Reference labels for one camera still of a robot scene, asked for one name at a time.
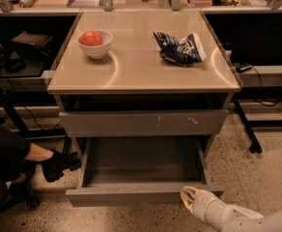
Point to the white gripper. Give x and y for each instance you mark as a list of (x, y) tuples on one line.
[(206, 205)]

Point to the grey drawer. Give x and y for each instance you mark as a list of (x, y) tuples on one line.
[(132, 171), (143, 123)]

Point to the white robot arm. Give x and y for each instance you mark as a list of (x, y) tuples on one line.
[(250, 221)]

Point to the grey top drawer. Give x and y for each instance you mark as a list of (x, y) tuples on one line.
[(143, 123)]

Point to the grey drawer cabinet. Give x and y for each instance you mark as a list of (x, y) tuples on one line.
[(132, 76)]

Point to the black desk leg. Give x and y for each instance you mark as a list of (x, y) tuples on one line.
[(255, 146)]

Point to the black shoe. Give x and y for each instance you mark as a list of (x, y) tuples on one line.
[(53, 168)]

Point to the black power adapter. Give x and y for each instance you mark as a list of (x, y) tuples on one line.
[(241, 68)]

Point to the blue crumpled chip bag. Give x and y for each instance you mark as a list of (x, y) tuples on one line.
[(184, 52)]

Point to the white ceramic bowl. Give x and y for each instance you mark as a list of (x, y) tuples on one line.
[(97, 52)]

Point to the red apple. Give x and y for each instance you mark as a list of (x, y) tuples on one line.
[(91, 38)]

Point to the person leg black trousers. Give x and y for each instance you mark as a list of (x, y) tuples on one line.
[(14, 151)]

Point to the black office chair base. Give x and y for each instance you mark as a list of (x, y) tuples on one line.
[(16, 193)]

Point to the dark box under desk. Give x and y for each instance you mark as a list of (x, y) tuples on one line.
[(33, 46)]

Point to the black headphones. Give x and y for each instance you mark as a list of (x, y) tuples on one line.
[(13, 65)]

